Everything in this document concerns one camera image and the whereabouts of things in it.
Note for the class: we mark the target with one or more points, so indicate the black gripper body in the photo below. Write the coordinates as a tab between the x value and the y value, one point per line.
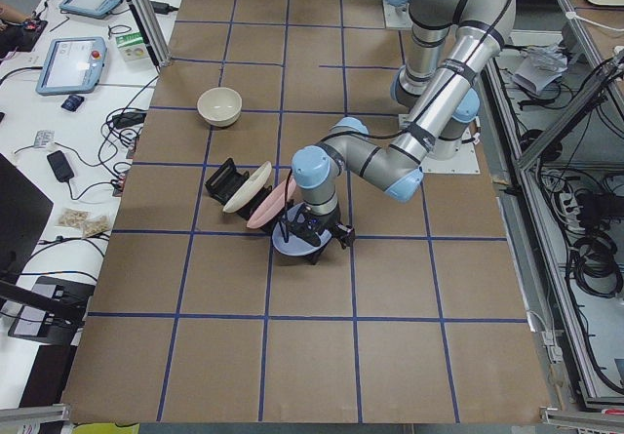
330	223

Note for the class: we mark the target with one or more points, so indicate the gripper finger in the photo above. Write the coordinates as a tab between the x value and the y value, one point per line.
314	257
346	242

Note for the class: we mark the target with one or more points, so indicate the blue plate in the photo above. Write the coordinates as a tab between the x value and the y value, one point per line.
297	233

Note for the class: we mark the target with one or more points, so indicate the pink plate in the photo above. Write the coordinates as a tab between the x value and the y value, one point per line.
273	204

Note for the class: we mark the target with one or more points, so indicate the cream plate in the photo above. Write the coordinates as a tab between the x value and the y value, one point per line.
248	189

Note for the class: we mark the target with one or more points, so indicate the black plate rack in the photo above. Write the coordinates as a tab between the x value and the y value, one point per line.
227	180

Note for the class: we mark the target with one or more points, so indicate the white bowl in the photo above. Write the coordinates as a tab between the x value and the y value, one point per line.
220	106

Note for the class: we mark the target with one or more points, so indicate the green white carton box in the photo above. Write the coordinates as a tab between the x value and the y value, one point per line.
131	46

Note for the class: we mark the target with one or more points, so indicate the black phone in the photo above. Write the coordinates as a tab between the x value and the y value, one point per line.
60	166

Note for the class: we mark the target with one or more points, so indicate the black power adapter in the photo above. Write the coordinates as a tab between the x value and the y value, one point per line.
163	8

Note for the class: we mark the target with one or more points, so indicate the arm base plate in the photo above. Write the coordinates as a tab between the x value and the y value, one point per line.
454	152

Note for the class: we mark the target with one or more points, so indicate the aluminium frame post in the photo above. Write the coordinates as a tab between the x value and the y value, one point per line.
151	32

